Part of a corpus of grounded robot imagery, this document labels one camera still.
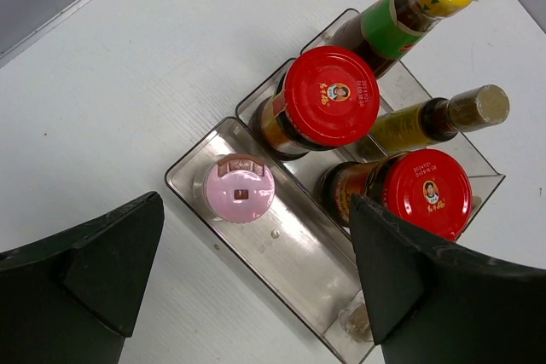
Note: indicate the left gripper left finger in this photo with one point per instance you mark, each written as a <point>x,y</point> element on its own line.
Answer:
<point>74,297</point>

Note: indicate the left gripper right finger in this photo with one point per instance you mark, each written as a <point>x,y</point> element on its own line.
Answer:
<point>430,300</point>

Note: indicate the red lid sauce jar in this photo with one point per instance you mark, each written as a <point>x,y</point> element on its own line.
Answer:
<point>426,187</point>
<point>328,98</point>

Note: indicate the small yellow bottle brown cap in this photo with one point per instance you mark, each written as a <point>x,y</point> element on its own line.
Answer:
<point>434,121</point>

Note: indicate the pink cap white bottle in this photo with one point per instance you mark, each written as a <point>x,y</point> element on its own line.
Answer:
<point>234,187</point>

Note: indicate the green bottle yellow cap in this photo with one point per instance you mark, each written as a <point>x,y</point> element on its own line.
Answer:
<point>389,29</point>

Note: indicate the clear tiered acrylic rack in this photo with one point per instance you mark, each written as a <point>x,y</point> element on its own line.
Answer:
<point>295,248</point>

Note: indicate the aluminium table edge rail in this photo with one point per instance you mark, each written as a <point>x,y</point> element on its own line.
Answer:
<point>68,10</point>

